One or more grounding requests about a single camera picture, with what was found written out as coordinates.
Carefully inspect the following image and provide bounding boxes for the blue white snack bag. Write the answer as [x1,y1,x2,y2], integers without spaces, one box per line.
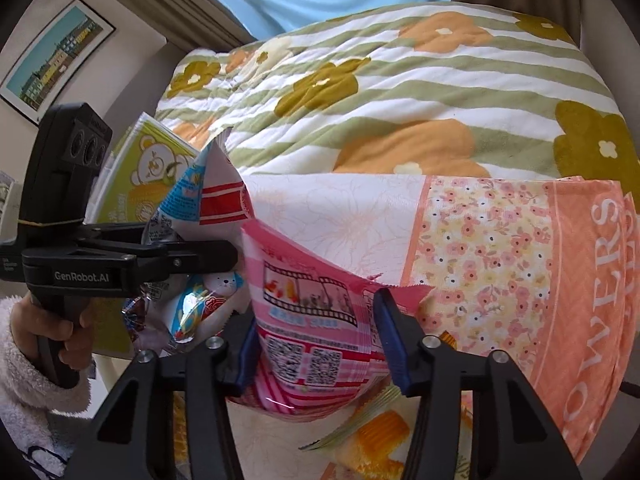
[122,140,254,353]

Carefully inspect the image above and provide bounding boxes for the pink striped snack bag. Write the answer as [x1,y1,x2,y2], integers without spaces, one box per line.
[232,220,435,421]

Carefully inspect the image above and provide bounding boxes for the cream chips bag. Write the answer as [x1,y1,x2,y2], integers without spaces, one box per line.
[300,384,420,479]

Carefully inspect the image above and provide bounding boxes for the white fleece sleeve forearm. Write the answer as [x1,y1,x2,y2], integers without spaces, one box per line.
[1,296,91,479]

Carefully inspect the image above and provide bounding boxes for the person's left hand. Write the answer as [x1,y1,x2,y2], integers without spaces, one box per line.
[10,294,94,370]

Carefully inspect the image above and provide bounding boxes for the green cardboard box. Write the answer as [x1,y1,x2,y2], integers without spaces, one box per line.
[81,110,202,361]

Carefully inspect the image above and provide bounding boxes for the grey bed headboard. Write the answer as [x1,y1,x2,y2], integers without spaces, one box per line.
[104,42,186,145]

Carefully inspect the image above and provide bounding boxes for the floral tablecloth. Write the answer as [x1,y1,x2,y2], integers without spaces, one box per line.
[231,174,639,479]

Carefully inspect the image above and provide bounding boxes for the framed house picture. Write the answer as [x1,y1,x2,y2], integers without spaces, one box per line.
[1,0,115,125]

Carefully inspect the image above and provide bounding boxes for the left brown curtain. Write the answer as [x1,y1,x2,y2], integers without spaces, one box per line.
[117,0,255,52]

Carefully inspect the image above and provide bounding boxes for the floral striped quilt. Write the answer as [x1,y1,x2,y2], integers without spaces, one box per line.
[155,3,639,192]

